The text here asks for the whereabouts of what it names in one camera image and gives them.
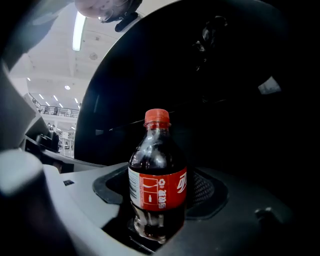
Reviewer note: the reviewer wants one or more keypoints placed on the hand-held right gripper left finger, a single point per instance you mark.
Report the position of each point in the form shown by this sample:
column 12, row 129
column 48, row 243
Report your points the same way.
column 82, row 197

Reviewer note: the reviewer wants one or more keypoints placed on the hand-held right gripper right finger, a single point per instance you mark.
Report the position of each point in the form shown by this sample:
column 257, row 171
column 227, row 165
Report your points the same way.
column 237, row 220

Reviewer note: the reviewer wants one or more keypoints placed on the red-capped cola bottle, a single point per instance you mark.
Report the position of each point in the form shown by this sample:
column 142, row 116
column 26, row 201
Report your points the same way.
column 157, row 192

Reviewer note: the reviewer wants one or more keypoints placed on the black cabinet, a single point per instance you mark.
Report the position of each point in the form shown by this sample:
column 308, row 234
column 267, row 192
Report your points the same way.
column 175, row 75

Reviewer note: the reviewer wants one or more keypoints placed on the black balcony railing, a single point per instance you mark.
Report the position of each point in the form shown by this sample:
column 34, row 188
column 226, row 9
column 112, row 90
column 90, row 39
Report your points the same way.
column 57, row 110

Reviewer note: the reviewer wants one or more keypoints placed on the long ceiling light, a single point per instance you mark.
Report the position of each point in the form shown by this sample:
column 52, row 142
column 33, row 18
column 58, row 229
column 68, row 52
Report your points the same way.
column 78, row 31

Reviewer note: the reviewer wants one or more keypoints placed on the person's head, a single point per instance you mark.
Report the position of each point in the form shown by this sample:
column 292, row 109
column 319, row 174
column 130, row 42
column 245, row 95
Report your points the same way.
column 100, row 7

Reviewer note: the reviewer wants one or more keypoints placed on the black head camera mount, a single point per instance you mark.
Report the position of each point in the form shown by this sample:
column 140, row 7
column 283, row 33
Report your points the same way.
column 126, row 22

